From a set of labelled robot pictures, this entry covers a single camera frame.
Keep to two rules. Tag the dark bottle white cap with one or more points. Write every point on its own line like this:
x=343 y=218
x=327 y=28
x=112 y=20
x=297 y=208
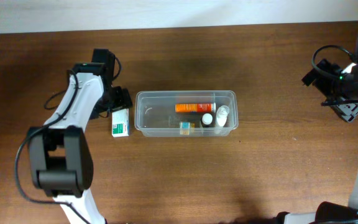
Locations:
x=206 y=120

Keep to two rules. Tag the orange effervescent tablet tube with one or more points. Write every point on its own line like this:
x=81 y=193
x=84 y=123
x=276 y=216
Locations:
x=195 y=108

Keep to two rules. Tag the white spray bottle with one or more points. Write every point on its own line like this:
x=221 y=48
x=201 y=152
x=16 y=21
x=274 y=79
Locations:
x=220 y=121

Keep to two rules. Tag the white green medicine box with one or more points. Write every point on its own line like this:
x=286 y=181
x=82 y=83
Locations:
x=120 y=123

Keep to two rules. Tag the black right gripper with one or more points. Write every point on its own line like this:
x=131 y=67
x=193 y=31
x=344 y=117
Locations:
x=346 y=110

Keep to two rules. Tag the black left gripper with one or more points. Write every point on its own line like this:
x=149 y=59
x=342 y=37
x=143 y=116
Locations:
x=123 y=98

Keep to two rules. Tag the clear plastic container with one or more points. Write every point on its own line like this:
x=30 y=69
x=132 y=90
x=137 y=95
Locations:
x=155 y=114

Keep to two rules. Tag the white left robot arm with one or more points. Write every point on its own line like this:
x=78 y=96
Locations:
x=60 y=160

